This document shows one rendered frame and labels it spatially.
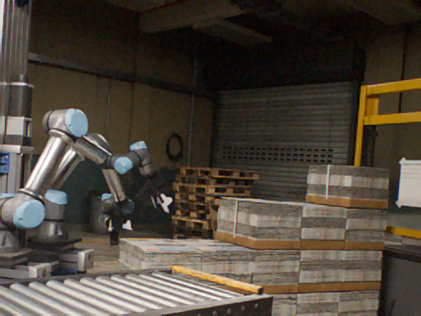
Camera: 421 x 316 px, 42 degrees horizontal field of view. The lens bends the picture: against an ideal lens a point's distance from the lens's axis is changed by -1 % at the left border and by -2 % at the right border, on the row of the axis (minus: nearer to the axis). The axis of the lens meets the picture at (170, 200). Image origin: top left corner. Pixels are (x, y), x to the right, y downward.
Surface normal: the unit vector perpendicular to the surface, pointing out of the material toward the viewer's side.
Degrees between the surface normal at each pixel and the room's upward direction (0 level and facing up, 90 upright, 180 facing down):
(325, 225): 90
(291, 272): 90
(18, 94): 90
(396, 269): 90
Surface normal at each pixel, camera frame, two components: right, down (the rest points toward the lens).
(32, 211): 0.71, 0.20
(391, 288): -0.91, -0.04
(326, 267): 0.42, 0.07
